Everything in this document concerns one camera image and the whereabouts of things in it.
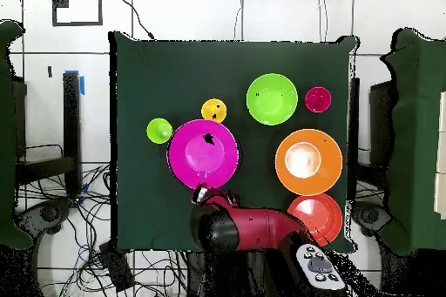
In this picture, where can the large pink bowl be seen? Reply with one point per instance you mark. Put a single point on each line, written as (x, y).
(181, 164)

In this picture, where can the large orange bowl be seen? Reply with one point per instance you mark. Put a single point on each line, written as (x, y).
(329, 171)

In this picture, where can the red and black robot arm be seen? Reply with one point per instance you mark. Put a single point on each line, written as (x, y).
(258, 227)

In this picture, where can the yellow cup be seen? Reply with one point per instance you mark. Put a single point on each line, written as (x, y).
(208, 109)

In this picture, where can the lime green bowl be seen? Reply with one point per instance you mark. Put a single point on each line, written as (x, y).
(271, 102)

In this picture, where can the lime green cup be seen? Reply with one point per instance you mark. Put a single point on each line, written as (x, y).
(158, 130)

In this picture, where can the dark green tablecloth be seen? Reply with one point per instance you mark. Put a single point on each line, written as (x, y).
(174, 74)

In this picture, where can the red-pink cup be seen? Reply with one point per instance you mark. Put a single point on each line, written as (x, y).
(317, 99)

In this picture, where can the red-orange bowl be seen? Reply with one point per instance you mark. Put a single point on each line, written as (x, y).
(325, 217)

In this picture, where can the blue tape strip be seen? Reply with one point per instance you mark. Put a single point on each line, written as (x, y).
(82, 86)

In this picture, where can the black floor box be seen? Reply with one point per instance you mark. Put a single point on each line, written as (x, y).
(116, 269)

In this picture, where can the black chair base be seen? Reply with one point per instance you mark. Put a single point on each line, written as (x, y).
(369, 217)
(48, 213)

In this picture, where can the green cloth side table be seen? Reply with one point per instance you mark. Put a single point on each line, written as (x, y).
(418, 136)
(7, 136)

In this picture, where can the black metal frame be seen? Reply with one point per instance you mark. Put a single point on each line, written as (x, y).
(71, 119)
(381, 119)

